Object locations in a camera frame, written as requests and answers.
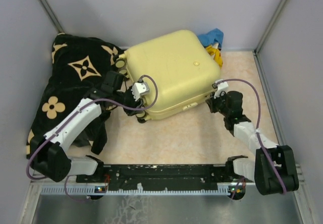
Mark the black floral fleece blanket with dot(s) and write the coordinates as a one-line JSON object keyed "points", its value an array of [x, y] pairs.
{"points": [[78, 65]]}

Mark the yellow patterned cloth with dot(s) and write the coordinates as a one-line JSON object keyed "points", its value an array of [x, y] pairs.
{"points": [[216, 54]]}

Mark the white cable duct strip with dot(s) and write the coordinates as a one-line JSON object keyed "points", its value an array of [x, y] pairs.
{"points": [[94, 190]]}

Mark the yellow suitcase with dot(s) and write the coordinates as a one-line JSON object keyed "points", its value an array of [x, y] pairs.
{"points": [[181, 70]]}

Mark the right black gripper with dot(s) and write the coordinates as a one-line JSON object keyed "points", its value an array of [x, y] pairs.
{"points": [[211, 101]]}

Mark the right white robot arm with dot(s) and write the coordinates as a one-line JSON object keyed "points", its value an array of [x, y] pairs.
{"points": [[274, 168]]}

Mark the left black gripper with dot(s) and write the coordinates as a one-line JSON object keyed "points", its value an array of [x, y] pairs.
{"points": [[138, 104]]}

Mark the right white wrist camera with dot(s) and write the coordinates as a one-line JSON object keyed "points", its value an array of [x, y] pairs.
{"points": [[219, 86]]}

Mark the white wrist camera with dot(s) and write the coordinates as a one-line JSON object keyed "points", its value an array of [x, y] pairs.
{"points": [[139, 89], [219, 86]]}

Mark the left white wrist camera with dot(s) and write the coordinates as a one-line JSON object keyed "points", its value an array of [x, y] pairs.
{"points": [[139, 89]]}

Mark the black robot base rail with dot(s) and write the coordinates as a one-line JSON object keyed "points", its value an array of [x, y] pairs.
{"points": [[174, 177]]}

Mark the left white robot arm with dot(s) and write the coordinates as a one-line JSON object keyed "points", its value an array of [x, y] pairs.
{"points": [[48, 152]]}

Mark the blue crumpled cloth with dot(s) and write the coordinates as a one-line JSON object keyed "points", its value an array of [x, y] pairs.
{"points": [[212, 37]]}

